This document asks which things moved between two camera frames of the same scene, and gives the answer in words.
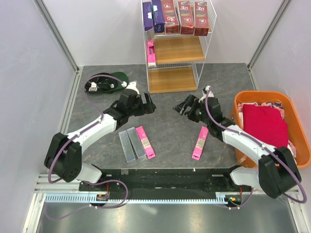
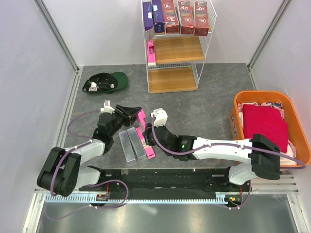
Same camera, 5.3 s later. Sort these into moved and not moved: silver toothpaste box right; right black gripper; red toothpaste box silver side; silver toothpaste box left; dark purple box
Moved: right black gripper
Not moved: silver toothpaste box left; silver toothpaste box right; dark purple box; red toothpaste box silver side
